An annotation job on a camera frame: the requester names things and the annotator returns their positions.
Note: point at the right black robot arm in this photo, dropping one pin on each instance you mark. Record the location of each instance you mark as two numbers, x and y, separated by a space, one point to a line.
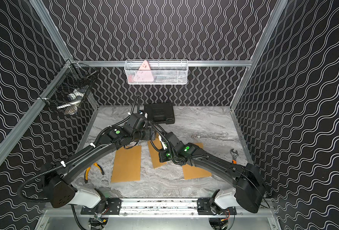
247 181

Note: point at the black wire mesh basket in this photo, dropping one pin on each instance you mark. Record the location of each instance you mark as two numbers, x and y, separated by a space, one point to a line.
79 77

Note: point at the orange handled adjustable wrench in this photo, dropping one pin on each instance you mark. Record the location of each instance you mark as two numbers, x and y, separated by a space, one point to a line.
235 155

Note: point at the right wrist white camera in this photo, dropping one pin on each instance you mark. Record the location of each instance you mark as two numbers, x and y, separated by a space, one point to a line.
164 146

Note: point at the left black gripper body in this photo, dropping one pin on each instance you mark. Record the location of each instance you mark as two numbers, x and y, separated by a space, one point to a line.
151 134

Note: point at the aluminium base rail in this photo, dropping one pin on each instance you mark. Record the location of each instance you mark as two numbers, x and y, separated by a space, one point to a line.
168 208

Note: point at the silver object in black basket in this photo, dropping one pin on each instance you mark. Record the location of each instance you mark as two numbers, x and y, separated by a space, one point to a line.
71 106

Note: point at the pink triangular sheet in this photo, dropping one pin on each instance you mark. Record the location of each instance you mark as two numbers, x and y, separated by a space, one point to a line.
144 74

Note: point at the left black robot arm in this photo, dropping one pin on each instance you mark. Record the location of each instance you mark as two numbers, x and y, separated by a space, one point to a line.
58 178

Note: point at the brown file bag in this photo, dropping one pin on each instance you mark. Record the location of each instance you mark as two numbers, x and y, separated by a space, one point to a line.
154 154
192 172
127 165

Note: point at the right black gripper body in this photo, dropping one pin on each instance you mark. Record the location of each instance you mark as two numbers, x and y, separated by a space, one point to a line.
164 155

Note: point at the white wire mesh basket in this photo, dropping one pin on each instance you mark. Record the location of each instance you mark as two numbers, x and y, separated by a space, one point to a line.
165 71

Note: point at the black plastic tool case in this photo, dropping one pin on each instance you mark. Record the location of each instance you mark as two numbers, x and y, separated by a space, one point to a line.
160 113

